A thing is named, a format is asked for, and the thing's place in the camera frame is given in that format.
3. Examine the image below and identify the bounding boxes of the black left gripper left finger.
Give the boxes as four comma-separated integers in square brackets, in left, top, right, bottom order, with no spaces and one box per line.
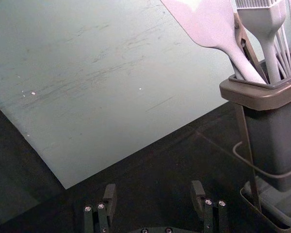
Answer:
[83,183,117,233]

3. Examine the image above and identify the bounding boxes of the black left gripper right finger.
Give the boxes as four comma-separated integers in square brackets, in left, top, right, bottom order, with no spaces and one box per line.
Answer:
[190,180,230,233]

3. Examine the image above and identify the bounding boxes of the black rack with steel bars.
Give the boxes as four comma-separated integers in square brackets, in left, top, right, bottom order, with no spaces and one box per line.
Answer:
[232,101,291,233]

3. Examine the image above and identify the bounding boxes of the black table cloth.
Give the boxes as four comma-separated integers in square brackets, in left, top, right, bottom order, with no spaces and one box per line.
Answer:
[0,99,291,233]

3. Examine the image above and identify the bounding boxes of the dark grey utensil holder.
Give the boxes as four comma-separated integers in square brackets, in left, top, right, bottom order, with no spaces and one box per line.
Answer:
[219,58,291,193]

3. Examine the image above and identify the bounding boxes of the grey brown kitchen tongs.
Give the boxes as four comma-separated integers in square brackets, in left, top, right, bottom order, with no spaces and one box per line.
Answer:
[232,12,269,83]

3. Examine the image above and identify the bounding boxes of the white silicone spatula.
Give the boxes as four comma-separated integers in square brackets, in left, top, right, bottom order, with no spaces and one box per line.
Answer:
[160,0,268,85]

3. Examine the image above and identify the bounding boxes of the white silicone basting brush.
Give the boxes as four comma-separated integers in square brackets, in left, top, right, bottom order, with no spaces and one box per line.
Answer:
[234,0,287,83]

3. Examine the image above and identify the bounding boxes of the pale wall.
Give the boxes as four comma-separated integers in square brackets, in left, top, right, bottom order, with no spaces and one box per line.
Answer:
[0,0,291,190]

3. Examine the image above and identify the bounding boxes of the white wire whisk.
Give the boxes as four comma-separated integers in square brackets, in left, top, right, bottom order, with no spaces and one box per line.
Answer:
[273,0,291,76]

